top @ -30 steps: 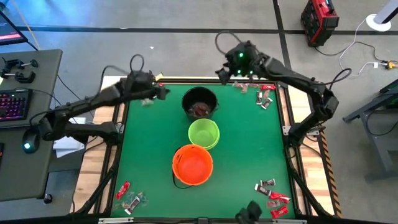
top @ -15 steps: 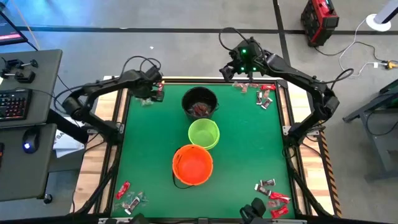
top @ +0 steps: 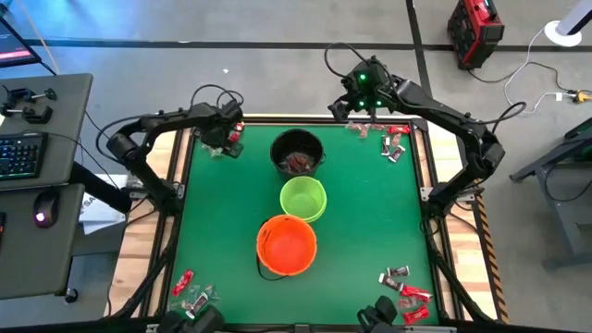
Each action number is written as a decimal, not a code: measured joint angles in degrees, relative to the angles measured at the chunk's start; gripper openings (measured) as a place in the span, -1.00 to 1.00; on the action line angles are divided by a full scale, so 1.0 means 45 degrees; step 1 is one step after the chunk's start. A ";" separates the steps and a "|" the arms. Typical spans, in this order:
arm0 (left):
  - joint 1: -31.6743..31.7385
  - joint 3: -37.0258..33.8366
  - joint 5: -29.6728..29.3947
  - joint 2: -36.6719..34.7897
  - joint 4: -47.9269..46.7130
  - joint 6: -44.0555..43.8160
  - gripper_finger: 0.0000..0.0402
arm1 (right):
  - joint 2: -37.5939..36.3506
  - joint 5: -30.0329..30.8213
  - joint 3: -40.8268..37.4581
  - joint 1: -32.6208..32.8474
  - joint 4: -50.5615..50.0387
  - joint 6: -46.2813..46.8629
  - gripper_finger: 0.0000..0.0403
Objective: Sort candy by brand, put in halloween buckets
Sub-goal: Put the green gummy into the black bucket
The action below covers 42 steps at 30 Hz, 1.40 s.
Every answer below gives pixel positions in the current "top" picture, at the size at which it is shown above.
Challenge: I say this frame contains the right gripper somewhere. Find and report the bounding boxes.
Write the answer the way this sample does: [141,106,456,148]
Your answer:
[327,55,399,127]

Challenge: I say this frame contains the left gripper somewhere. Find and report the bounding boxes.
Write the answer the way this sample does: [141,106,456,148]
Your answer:
[193,104,246,160]

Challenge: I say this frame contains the black plastic bucket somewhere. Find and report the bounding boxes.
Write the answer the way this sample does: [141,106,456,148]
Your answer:
[269,128,327,179]

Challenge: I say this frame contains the green plastic bucket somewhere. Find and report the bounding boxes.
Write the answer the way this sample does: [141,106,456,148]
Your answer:
[278,175,328,225]

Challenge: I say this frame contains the orange pumpkin bucket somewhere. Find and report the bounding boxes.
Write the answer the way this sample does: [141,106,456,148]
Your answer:
[255,214,319,282]

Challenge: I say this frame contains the red and black toolbox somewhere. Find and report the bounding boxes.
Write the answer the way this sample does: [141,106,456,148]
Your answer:
[447,0,506,71]

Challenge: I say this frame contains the black tube under desk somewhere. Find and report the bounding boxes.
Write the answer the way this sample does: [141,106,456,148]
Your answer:
[68,161,133,215]

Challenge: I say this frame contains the white paper sheets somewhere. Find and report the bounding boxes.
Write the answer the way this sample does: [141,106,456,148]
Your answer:
[78,173,134,235]

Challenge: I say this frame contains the grey desk with clamps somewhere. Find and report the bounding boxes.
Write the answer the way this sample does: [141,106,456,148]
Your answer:
[0,72,93,191]

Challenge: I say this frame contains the black mounted device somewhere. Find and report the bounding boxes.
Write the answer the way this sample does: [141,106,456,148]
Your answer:
[156,304,227,333]
[357,295,399,333]

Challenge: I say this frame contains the black computer mouse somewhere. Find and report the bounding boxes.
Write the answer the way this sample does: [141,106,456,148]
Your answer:
[32,190,60,229]

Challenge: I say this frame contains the black screw clamp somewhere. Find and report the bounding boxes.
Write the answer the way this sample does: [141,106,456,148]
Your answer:
[0,105,55,125]
[0,85,59,105]

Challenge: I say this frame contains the backlit black keyboard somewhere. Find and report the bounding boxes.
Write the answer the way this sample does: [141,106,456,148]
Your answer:
[0,131,50,181]

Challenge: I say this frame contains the white stand base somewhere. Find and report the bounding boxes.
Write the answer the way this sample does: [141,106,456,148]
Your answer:
[544,0,592,48]

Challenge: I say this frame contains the computer monitor with red bar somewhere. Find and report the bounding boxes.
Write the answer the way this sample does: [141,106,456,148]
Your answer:
[0,18,43,69]

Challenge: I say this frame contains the grey desk with mouse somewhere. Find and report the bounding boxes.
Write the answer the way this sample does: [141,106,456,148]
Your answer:
[0,183,87,301]

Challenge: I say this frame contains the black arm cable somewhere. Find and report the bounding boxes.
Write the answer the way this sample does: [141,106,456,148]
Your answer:
[488,101,528,136]

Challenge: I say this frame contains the black frame strut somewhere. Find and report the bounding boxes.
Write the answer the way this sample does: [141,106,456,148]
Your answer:
[423,216,494,323]
[104,215,179,323]

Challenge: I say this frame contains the white power cable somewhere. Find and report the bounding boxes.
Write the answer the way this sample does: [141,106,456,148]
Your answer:
[502,25,579,117]

